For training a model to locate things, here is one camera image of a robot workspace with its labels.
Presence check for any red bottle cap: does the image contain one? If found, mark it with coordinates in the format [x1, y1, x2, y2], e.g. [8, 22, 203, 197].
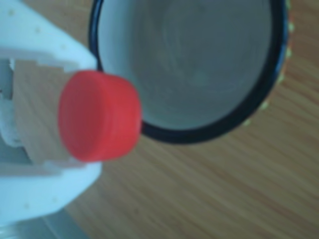
[57, 70, 143, 163]

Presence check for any black rimmed white mug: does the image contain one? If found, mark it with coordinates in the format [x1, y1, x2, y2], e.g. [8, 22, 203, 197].
[89, 0, 296, 145]

